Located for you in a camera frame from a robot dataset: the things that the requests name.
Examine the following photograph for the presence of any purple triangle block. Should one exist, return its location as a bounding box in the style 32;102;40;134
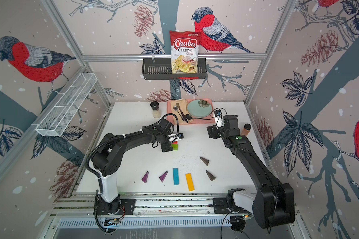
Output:
159;171;168;182
142;171;149;184

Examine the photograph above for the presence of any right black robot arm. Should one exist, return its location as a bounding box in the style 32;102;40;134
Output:
206;112;295;229

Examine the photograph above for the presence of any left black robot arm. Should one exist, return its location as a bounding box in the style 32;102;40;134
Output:
85;113;184;204

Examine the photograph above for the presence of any brown spice bottle black cap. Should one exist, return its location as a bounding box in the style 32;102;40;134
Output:
241;123;252;136

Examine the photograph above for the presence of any glass salt grinder black cap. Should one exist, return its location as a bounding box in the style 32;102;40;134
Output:
150;101;161;119

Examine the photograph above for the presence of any silver teaspoon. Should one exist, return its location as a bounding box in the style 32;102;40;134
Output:
173;106;185;121

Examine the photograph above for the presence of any beige cloth napkin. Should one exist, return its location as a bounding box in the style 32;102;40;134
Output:
168;99;190;124

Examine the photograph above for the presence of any black long spoon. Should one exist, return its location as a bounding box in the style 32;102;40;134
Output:
185;114;211;120

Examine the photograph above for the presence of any iridescent butter knife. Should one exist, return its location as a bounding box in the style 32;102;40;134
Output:
176;103;188;123

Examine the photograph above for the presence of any pink plastic tray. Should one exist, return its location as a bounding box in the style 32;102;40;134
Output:
167;99;214;124

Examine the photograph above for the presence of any mint green flower plate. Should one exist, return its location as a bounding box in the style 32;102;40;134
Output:
187;99;212;118

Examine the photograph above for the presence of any brown triangle block upper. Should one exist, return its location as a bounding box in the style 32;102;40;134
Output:
200;157;209;166

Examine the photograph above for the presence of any brown triangle block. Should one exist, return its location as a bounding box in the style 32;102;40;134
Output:
206;170;216;181
200;157;209;166

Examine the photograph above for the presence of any teal long block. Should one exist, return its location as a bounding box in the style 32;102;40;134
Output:
173;168;180;185

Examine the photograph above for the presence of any brown triangle block lower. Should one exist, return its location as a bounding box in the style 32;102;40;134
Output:
206;170;216;181

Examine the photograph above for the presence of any yellow long block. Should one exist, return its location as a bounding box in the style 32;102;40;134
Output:
185;173;195;192

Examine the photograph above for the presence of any Chuba cassava chips bag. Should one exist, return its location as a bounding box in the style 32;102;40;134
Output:
170;31;200;73

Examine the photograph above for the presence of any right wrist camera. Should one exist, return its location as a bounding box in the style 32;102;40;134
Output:
213;109;223;129

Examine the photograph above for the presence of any black wire wall basket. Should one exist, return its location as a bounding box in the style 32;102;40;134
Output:
142;58;207;80

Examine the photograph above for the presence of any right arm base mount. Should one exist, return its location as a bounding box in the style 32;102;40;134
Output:
212;197;239;214

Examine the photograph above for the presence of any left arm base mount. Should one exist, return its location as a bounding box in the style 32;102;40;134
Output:
94;197;136;216

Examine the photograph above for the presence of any white wire wall basket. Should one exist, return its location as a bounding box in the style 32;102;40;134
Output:
36;73;97;136

